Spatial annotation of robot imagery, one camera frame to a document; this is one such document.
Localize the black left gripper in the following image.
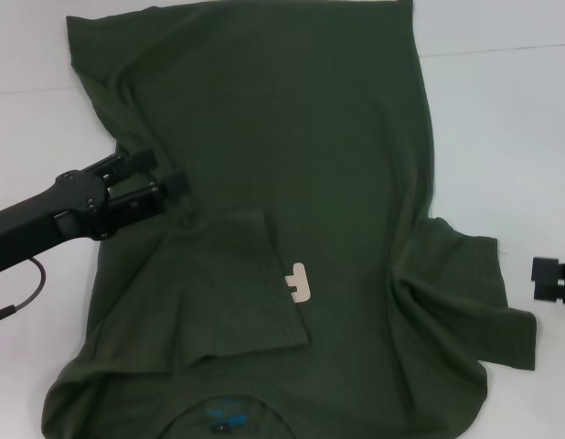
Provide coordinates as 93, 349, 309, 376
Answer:
0, 147, 193, 276

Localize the dark green printed T-shirt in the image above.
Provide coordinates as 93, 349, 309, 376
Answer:
42, 0, 538, 439

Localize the dark left gripper cable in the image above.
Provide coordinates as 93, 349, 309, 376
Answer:
0, 255, 48, 324

